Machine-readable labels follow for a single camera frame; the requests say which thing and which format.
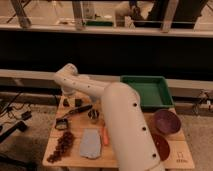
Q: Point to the bunch of dark grapes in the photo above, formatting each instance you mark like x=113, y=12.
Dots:
x=63, y=144

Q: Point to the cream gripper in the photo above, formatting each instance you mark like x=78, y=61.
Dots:
x=68, y=93

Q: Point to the black eraser block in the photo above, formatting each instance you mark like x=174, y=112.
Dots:
x=76, y=102

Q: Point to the green plastic tray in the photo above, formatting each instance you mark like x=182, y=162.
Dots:
x=153, y=90

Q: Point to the purple bowl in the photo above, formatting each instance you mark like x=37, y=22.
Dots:
x=167, y=122

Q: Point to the blue grey cloth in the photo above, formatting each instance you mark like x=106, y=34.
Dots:
x=90, y=145

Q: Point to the small metal cup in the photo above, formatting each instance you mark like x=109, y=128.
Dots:
x=93, y=116

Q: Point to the wooden table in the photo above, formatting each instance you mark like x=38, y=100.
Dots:
x=179, y=157

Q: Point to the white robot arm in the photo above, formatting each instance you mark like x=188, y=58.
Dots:
x=129, y=133

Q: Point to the orange carrot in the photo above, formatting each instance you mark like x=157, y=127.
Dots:
x=105, y=137

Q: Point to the black handled knife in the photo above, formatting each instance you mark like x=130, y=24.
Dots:
x=77, y=110

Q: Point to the red bowl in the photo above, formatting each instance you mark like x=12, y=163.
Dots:
x=162, y=146

